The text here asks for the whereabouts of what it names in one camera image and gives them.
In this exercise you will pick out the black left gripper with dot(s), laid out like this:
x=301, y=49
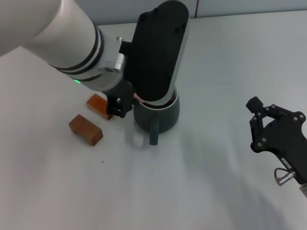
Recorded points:
x=121, y=89

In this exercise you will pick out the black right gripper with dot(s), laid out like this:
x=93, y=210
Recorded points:
x=285, y=141

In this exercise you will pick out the grey ceramic cup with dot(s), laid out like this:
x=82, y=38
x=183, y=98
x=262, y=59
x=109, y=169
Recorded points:
x=163, y=119

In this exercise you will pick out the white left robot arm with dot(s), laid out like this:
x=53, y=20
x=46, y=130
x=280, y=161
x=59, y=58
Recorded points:
x=62, y=36

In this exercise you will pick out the orange glossy wooden block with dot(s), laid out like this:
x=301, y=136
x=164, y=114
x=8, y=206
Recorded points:
x=97, y=104

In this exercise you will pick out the brown notched wooden block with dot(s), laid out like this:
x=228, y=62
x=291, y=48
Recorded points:
x=86, y=129

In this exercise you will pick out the black oblong wrist camera box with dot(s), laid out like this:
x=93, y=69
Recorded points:
x=156, y=52

